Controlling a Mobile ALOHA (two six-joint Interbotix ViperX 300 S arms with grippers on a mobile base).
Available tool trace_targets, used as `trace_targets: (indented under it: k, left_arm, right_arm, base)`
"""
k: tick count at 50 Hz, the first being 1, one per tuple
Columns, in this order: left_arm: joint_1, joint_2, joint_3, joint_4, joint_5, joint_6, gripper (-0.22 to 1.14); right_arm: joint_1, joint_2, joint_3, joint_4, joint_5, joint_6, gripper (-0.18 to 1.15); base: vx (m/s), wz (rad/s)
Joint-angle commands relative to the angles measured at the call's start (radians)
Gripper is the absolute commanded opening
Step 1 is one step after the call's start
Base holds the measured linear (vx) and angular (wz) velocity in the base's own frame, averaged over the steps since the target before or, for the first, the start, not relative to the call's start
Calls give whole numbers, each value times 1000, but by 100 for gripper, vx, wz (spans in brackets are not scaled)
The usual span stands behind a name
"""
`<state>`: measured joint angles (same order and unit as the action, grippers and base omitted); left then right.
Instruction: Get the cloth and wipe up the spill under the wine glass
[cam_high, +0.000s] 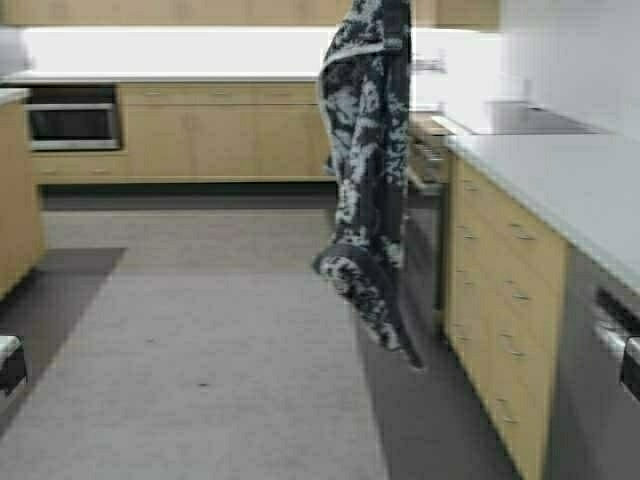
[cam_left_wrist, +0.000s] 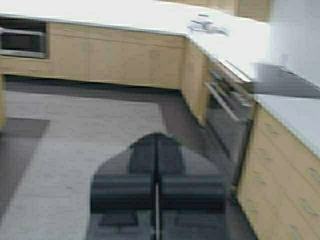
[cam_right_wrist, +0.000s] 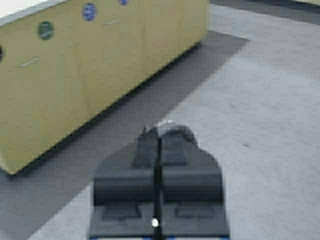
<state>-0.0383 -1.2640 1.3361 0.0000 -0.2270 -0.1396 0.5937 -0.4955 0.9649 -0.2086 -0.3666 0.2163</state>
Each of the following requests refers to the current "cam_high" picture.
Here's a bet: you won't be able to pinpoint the black white floral cloth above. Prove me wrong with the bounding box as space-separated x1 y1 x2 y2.
313 1 424 369

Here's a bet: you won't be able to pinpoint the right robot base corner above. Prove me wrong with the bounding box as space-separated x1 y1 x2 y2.
620 336 640 400

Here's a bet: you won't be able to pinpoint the right side wooden cabinets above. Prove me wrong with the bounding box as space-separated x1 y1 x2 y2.
445 155 568 479

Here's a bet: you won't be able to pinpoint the built-in steel oven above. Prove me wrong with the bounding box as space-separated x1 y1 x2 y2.
25 85 122 152

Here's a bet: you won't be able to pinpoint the stainless dishwasher front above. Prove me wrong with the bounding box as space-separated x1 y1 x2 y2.
544 249 639 479

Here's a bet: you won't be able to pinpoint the back wall wooden cabinets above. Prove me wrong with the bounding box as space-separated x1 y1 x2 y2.
25 81 329 185

